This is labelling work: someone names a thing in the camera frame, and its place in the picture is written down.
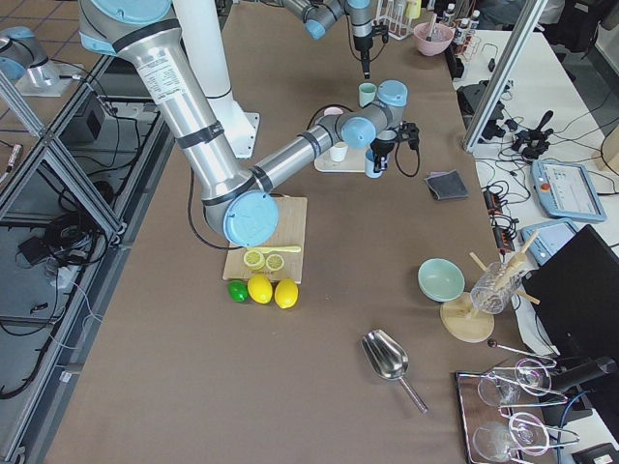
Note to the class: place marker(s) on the pink cup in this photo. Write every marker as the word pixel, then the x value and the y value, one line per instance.
pixel 333 111

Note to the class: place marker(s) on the grey folded cloth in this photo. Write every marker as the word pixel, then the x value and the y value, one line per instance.
pixel 446 185

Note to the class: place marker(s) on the clear glass on stand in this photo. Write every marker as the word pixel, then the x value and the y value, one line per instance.
pixel 494 290

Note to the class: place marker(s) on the aluminium frame post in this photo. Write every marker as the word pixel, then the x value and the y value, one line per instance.
pixel 523 28

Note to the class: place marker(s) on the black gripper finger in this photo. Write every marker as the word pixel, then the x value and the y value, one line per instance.
pixel 379 163
pixel 365 61

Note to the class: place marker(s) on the whole yellow lemon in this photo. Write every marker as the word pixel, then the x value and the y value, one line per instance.
pixel 260 289
pixel 286 293

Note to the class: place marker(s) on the metal scoop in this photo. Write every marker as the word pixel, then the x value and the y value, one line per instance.
pixel 390 362

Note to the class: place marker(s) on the wooden cutting board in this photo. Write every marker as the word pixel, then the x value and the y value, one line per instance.
pixel 291 231

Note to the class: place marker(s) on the blue teach pendant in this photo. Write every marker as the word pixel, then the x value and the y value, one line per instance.
pixel 552 235
pixel 565 190

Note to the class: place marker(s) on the green bowl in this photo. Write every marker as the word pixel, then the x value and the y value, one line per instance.
pixel 441 280

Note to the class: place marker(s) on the cream yellow cup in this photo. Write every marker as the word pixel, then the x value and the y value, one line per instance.
pixel 338 152

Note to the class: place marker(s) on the white wire cup rack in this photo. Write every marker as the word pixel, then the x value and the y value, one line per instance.
pixel 393 13

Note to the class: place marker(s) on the wooden cup tree stand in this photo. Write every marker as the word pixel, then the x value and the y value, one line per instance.
pixel 470 317

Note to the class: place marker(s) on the blue cup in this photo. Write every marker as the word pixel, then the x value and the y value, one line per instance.
pixel 370 170

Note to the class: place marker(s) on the yellow cup on rack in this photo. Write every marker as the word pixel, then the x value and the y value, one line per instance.
pixel 413 10

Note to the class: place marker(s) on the pink bowl with ice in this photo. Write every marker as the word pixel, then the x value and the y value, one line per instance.
pixel 442 37

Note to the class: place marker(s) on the yellow plastic knife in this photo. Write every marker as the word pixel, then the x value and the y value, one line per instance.
pixel 270 249

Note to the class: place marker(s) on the wine glass rack tray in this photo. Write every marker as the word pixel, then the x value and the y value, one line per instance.
pixel 500 411

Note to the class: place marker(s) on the lemon half slice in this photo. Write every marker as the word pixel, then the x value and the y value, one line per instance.
pixel 254 260
pixel 274 262

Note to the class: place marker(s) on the cream rabbit tray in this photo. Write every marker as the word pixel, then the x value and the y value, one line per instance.
pixel 355 158

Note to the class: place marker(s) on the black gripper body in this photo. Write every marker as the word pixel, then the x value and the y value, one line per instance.
pixel 383 146
pixel 361 43

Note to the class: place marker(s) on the green lime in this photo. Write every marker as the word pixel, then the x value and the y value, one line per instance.
pixel 238 291

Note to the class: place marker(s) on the metal tube in bowl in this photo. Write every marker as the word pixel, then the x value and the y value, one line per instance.
pixel 430 27

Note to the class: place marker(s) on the green cup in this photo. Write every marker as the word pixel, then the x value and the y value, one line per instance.
pixel 366 93

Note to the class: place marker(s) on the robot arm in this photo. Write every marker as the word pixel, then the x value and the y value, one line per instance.
pixel 177 50
pixel 319 17

